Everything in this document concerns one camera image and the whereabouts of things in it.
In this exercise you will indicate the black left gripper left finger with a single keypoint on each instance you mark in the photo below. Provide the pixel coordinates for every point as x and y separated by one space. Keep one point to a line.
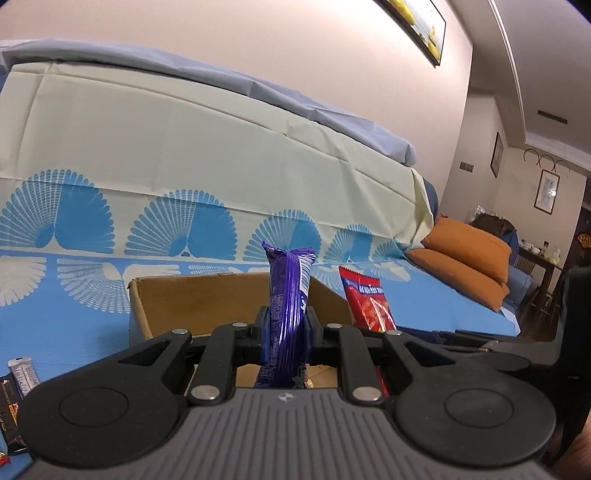
218 356

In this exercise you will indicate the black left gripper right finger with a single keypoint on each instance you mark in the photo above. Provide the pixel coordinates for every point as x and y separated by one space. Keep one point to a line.
354 353

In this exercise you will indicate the red peanut snack packet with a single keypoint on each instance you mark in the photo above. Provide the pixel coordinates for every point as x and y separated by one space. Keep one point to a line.
369 307

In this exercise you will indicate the purple chocolate bar wrapper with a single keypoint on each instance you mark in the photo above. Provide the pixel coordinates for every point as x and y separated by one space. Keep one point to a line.
285 346

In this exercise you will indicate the cardboard box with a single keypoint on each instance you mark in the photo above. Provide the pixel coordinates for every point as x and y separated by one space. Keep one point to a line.
201 303

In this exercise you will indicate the wooden side table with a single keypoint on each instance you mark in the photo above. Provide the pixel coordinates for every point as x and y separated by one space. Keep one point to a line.
530 260

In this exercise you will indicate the lower orange cushion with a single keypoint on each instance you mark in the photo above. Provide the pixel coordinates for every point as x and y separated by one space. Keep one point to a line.
463 278

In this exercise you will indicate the orange cushion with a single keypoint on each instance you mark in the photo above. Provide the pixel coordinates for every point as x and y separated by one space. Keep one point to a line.
471 246
463 278

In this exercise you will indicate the silver snack bar wrapper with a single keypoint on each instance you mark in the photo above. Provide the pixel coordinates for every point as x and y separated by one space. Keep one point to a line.
24 373

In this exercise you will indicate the blue fan-pattern sofa cover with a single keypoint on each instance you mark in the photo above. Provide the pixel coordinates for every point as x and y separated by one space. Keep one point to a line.
110 174

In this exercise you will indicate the small framed picture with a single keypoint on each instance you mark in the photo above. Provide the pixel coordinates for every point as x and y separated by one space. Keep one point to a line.
497 156

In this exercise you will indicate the dark brown chocolate bar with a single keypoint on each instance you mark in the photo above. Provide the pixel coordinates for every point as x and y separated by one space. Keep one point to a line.
10 398

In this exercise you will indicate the small red candy packet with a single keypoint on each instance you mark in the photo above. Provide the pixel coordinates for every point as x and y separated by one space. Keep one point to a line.
4 458

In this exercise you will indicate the framed yellow picture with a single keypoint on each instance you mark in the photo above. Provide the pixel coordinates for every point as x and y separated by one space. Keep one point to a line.
423 22

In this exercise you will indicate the light blue sheet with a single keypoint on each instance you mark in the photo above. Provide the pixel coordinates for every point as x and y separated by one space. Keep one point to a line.
367 132

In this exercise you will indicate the framed wall picture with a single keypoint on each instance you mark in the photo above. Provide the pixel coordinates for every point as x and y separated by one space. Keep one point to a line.
547 191

